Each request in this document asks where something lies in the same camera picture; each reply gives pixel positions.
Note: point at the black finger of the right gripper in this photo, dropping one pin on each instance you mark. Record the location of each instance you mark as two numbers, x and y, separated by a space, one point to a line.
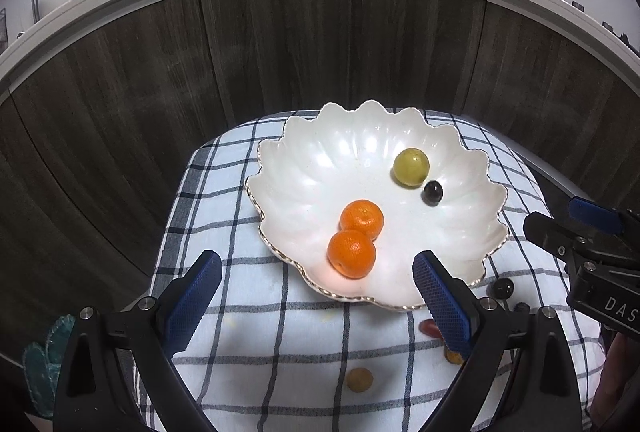
570 247

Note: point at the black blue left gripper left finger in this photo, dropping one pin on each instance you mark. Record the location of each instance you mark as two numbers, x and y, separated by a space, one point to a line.
92 392

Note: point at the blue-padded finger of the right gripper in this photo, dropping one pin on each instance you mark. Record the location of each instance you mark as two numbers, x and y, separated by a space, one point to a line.
603 219

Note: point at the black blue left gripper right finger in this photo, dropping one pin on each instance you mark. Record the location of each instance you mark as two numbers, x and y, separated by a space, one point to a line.
541 393

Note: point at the brown longan fruit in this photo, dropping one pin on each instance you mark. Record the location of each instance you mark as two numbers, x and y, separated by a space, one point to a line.
453 357
359 379

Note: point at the red oblong cherry tomato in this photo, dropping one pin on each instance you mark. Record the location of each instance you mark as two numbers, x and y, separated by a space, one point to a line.
430 329

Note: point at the person's hand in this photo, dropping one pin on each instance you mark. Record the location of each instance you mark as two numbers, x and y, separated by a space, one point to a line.
621 363

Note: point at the teal glass dish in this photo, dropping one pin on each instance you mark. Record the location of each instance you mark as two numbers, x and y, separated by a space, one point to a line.
42 365

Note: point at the dark grape in bowl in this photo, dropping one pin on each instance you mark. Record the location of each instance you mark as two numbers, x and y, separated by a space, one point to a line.
432 193

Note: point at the green round plum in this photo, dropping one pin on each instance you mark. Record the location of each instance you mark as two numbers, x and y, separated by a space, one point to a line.
411 167

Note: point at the blue white checkered cloth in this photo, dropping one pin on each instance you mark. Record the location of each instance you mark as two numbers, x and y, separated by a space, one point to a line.
270 354

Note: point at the orange mandarin far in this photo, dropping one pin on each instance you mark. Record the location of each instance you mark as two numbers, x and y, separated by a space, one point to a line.
363 216

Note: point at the orange mandarin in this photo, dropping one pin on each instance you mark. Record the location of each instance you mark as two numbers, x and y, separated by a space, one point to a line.
363 216
351 253

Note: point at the orange mandarin near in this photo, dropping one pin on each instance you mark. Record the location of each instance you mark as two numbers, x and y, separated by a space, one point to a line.
351 253

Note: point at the white scalloped ceramic bowl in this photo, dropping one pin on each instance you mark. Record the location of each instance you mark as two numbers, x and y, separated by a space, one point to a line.
318 166

